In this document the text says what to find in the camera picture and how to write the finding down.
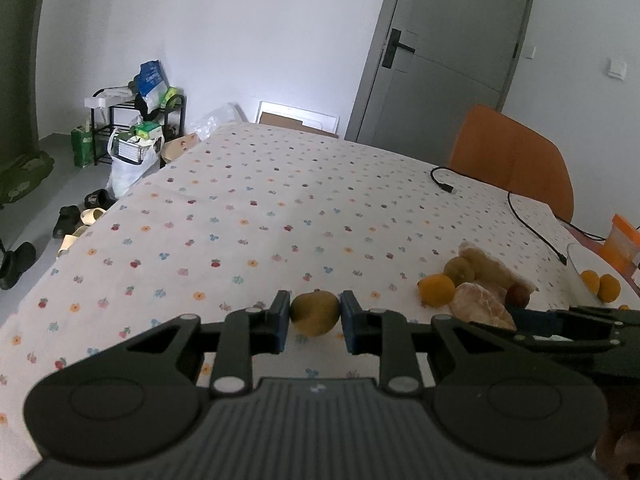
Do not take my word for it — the orange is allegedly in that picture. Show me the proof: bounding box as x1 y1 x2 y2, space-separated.
598 274 622 304

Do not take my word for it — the brown round kiwi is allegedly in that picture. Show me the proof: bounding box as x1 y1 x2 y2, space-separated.
290 290 340 337

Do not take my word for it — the small yellow-orange mandarin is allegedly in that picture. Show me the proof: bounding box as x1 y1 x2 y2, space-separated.
416 274 456 309

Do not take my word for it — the small orange mandarin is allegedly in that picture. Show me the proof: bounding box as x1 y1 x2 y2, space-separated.
580 270 600 296

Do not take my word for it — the dark red plum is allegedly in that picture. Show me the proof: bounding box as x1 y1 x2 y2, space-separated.
504 284 530 312

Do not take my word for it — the green kiwi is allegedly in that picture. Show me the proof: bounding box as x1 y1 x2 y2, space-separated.
442 256 476 287

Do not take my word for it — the person's right hand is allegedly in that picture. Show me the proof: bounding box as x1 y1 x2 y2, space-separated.
596 424 640 480

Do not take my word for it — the white round plate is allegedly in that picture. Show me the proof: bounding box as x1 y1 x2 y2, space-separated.
566 243 639 311

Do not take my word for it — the orange lidded plastic jar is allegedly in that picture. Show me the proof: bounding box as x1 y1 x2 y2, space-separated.
600 214 640 273

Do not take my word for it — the floral white tablecloth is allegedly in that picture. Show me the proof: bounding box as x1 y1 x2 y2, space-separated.
1 124 572 479

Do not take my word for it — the white plastic bag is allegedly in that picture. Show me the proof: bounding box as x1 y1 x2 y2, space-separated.
107 122 164 200

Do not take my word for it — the black slipper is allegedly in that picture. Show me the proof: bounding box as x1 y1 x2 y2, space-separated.
52 205 82 240

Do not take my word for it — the orange chair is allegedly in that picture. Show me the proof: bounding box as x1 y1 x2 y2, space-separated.
448 105 574 222

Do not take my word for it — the white framed board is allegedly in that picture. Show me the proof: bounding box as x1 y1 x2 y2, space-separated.
256 101 340 134

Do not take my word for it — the green box on floor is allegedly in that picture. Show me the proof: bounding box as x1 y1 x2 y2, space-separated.
70 126 94 168

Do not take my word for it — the black metal shelf rack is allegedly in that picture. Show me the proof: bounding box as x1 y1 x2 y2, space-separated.
85 87 186 166

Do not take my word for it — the blue white bag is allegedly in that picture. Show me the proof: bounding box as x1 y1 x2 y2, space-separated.
138 60 169 110

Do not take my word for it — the grey door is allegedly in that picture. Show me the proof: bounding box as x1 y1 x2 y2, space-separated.
345 0 534 165

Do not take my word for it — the black usb cable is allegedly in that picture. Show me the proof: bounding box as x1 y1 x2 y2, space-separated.
429 164 609 267

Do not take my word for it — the white light switch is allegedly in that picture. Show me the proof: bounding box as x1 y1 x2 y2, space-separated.
608 58 628 81

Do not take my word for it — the black door handle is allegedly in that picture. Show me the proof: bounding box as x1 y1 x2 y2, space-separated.
382 28 416 68

